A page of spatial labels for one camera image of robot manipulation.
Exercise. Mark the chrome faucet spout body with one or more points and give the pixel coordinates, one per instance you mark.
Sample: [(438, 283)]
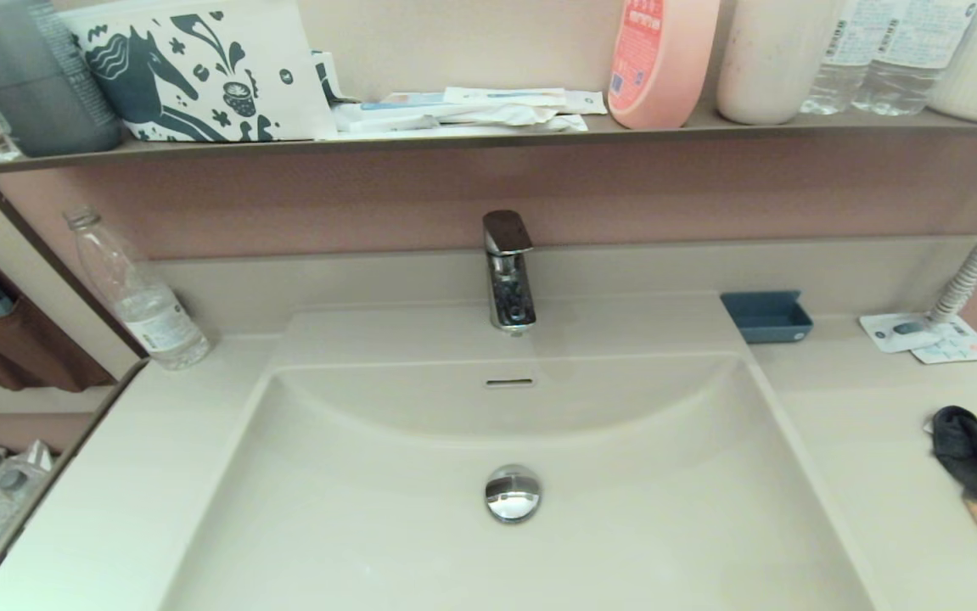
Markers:
[(511, 293)]

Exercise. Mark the chrome sink drain stopper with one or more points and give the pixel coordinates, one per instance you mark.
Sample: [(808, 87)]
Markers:
[(513, 494)]

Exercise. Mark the white ceramic sink basin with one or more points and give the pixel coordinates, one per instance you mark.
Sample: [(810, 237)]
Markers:
[(666, 492)]

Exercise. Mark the crumpled white plastic wrapper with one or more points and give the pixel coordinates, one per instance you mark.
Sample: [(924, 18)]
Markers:
[(488, 120)]

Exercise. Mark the white toothbrush packet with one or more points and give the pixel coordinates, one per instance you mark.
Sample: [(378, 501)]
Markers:
[(505, 95)]

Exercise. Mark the white packet with blue stripe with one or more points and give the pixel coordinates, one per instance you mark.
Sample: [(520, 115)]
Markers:
[(403, 103)]

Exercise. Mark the small white sachet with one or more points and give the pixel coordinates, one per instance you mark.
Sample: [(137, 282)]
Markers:
[(586, 102)]

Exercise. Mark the blue plastic soap dish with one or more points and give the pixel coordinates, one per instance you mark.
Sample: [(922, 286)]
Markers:
[(766, 321)]

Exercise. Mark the small white patterned box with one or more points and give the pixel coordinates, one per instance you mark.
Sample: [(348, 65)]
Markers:
[(325, 76)]

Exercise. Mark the pink lotion bottle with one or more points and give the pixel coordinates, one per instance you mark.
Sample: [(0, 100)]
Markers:
[(662, 68)]

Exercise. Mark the clear plastic water bottle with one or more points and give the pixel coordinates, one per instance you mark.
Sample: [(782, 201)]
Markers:
[(144, 310)]

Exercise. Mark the cream cylindrical cup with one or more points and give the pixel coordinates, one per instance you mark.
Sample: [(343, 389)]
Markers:
[(772, 68)]

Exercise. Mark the horse pattern white box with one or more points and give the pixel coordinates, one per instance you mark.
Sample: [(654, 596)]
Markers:
[(199, 68)]

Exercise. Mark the white sachet with grey print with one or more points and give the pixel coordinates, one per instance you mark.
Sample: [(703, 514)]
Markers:
[(895, 333)]

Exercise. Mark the clear labelled water bottle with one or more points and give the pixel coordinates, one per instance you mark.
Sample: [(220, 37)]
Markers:
[(904, 76), (836, 76)]

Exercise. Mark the brown hanging pouch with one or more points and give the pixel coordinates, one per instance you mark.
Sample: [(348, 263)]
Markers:
[(38, 352)]

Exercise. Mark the white instruction leaflet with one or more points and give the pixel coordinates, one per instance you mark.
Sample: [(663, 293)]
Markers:
[(968, 346)]

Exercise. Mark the dark grey bottle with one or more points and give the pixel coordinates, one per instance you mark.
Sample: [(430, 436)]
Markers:
[(38, 93)]

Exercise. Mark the brown wall shelf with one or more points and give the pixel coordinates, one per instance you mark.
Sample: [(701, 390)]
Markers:
[(539, 134)]

